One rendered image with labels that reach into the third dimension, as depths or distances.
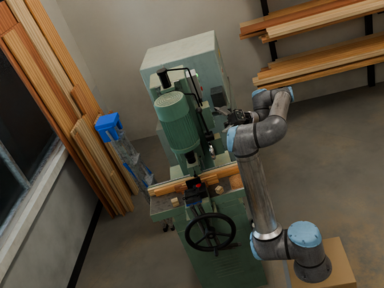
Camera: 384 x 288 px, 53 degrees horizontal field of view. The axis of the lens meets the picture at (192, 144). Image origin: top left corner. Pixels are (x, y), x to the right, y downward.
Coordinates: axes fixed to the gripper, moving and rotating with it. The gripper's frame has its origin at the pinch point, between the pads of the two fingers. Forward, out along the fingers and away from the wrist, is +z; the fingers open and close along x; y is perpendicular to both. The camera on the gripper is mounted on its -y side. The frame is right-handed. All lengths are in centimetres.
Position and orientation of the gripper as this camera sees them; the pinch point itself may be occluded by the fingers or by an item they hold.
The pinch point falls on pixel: (216, 120)
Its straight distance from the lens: 206.8
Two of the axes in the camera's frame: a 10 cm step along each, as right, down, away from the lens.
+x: 2.4, 9.0, -3.7
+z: -8.5, 0.1, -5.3
